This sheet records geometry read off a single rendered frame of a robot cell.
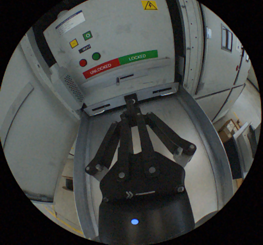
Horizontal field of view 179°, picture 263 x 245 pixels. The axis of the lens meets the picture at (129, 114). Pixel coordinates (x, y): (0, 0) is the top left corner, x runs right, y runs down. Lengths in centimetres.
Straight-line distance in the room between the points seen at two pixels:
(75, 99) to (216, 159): 59
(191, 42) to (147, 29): 19
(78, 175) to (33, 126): 30
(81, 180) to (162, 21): 70
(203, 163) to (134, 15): 58
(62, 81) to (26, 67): 26
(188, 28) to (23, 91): 69
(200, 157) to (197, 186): 11
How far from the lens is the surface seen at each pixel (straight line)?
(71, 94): 32
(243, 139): 73
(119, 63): 35
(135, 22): 36
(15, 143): 50
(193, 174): 36
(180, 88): 49
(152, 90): 43
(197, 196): 39
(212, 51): 52
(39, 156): 52
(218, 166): 42
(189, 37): 42
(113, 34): 34
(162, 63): 35
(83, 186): 42
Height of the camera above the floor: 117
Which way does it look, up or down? 49 degrees down
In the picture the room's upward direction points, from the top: 21 degrees counter-clockwise
